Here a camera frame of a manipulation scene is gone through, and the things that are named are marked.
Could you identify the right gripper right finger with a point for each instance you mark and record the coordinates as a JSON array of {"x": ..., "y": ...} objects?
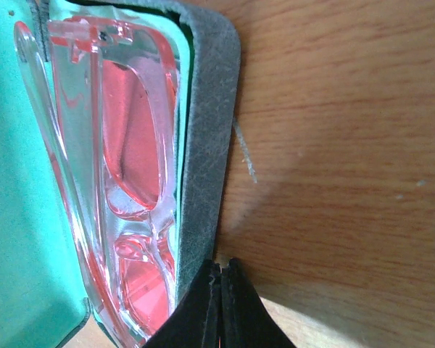
[{"x": 246, "y": 322}]

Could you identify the red transparent sunglasses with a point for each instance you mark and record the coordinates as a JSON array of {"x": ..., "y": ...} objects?
[{"x": 105, "y": 107}]

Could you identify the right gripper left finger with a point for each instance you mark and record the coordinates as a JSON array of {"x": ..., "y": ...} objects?
[{"x": 196, "y": 321}]

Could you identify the grey glasses case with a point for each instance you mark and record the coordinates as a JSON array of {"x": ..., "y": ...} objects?
[{"x": 43, "y": 299}]

